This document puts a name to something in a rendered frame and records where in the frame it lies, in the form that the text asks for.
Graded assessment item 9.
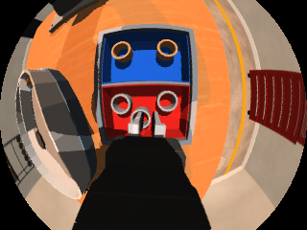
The bronze bushing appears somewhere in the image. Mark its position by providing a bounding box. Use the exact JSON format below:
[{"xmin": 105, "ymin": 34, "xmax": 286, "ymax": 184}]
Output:
[
  {"xmin": 156, "ymin": 39, "xmax": 177, "ymax": 61},
  {"xmin": 25, "ymin": 75, "xmax": 32, "ymax": 85},
  {"xmin": 111, "ymin": 41, "xmax": 133, "ymax": 62}
]

